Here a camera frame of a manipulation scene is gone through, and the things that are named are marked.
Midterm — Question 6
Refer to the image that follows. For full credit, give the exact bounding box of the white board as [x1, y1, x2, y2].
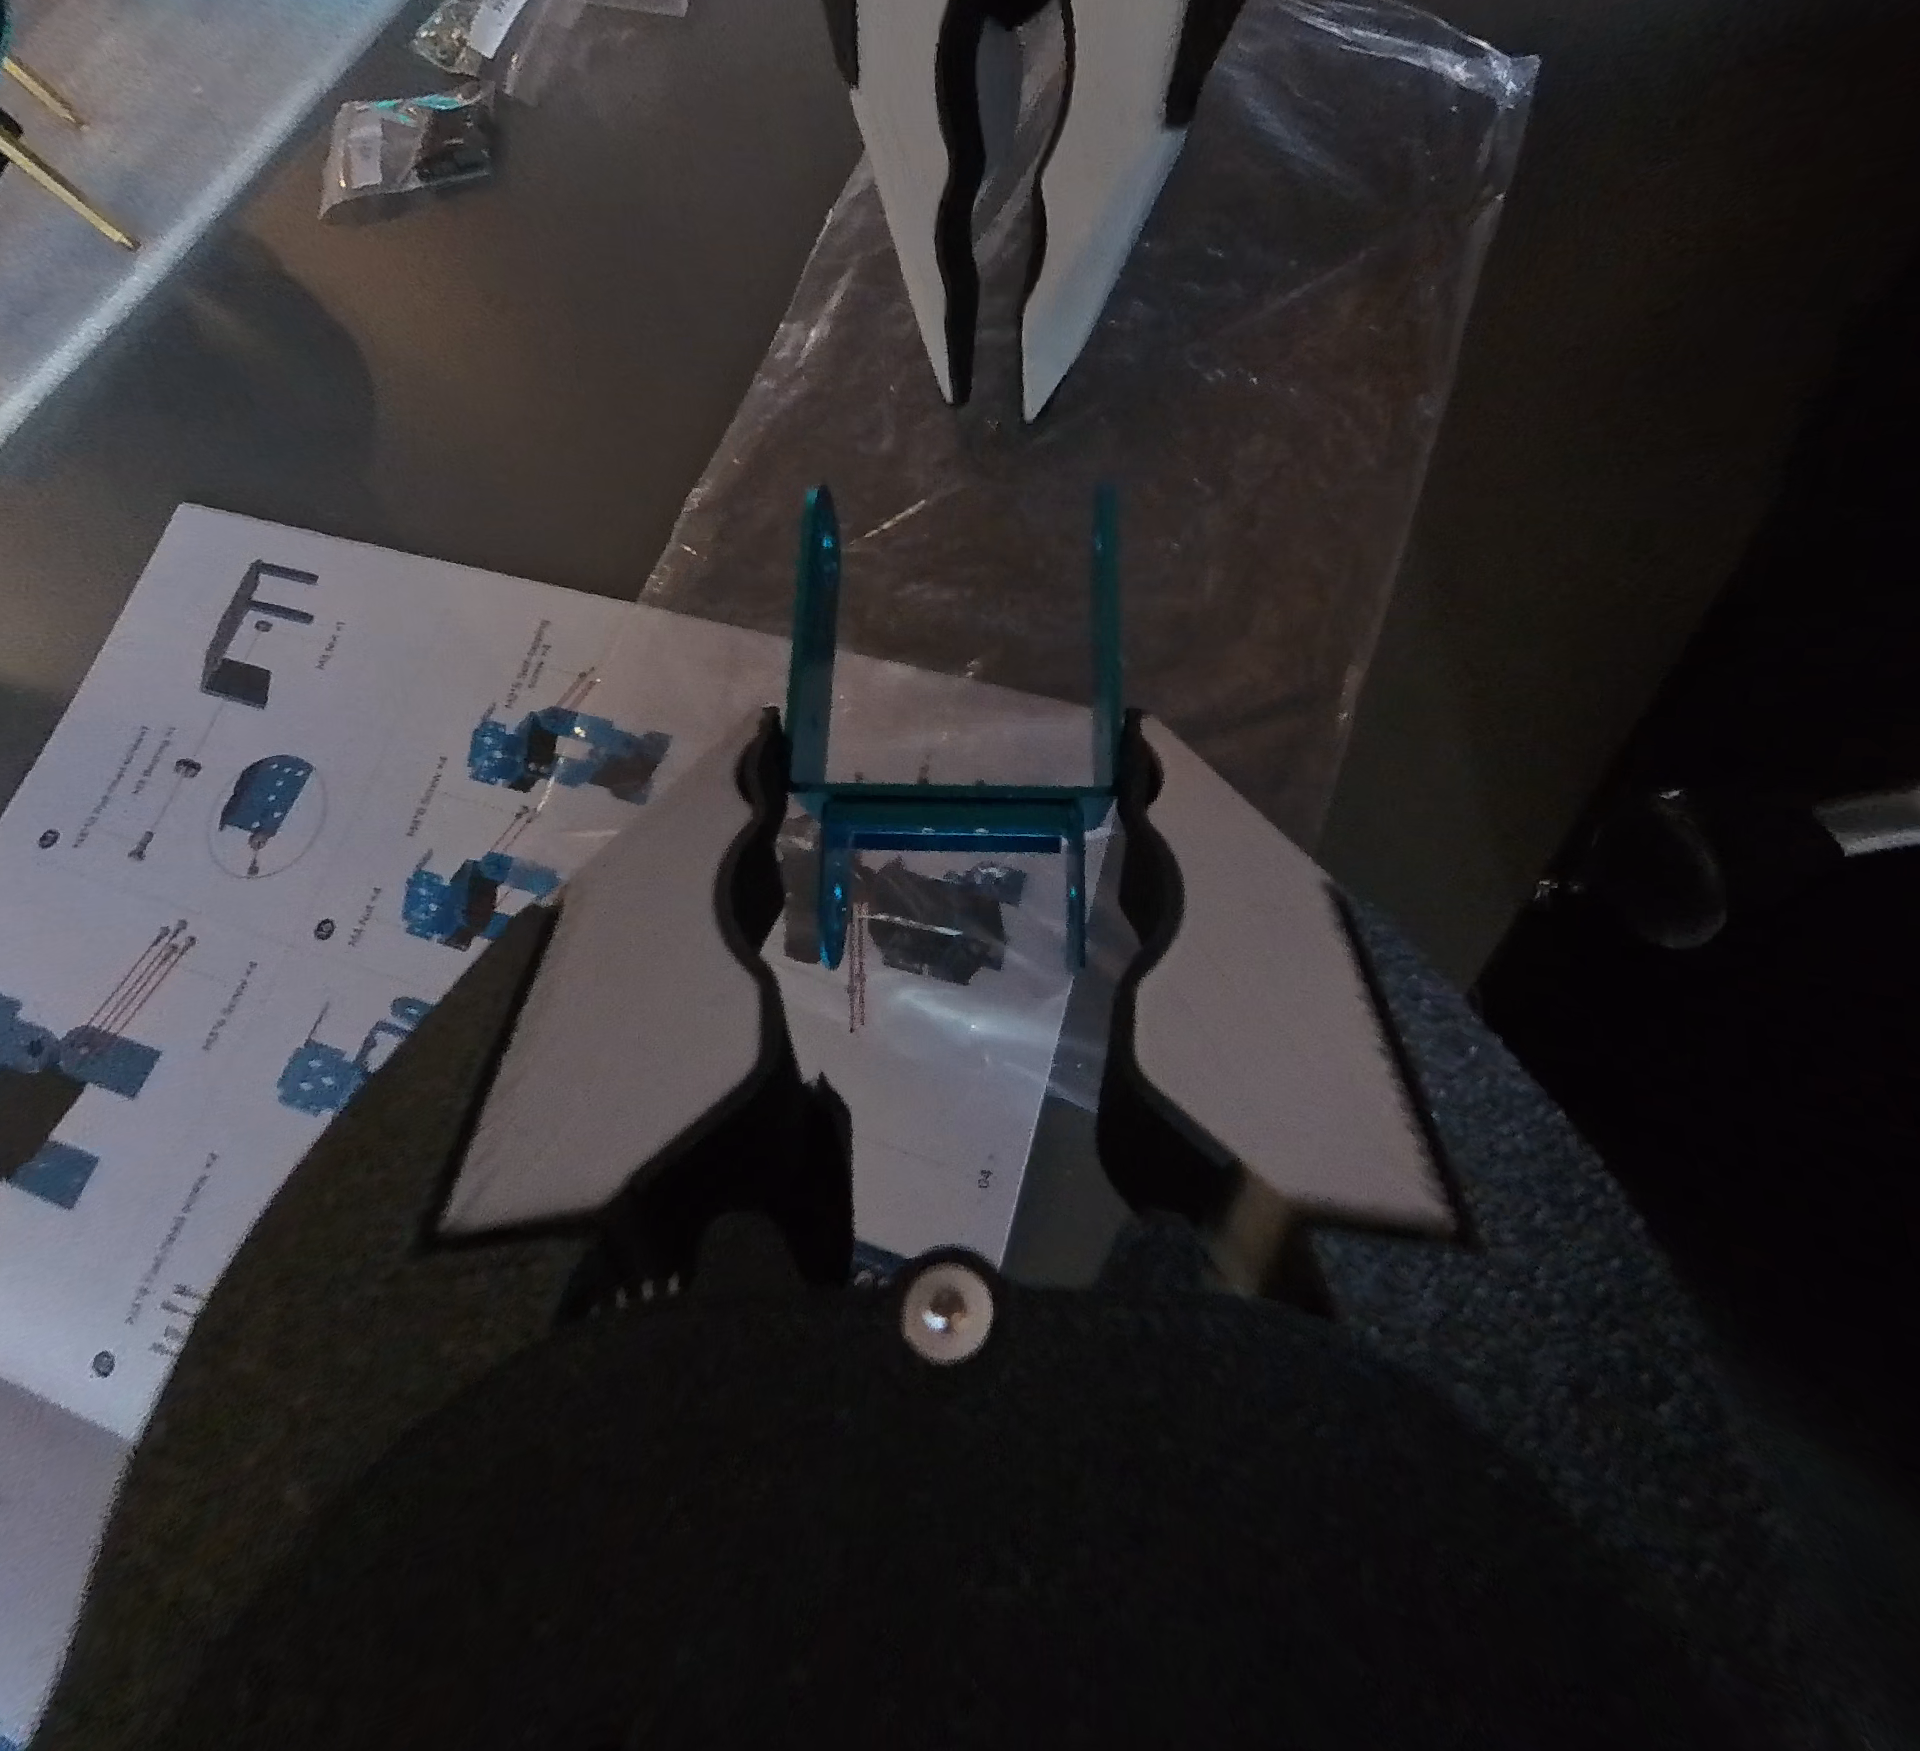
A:
[0, 0, 562, 452]

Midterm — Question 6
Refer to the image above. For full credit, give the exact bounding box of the clear plastic bag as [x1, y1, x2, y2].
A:
[641, 0, 1548, 1272]

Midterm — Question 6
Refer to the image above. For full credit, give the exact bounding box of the grey desk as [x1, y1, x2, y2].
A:
[0, 0, 1861, 1032]

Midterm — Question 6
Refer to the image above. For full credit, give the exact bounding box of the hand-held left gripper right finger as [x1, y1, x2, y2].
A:
[1099, 712, 1468, 1243]

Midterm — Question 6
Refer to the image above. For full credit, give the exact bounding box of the open instruction manual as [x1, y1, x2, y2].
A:
[0, 502, 1086, 1456]

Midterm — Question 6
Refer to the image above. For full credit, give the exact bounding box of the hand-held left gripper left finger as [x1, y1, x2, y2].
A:
[433, 708, 801, 1251]

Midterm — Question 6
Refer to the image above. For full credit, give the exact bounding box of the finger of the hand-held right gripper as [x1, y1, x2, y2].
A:
[1020, 0, 1225, 428]
[848, 0, 999, 409]

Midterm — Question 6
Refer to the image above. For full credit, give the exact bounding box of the blue metal servo bracket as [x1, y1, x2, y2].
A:
[780, 481, 1130, 977]

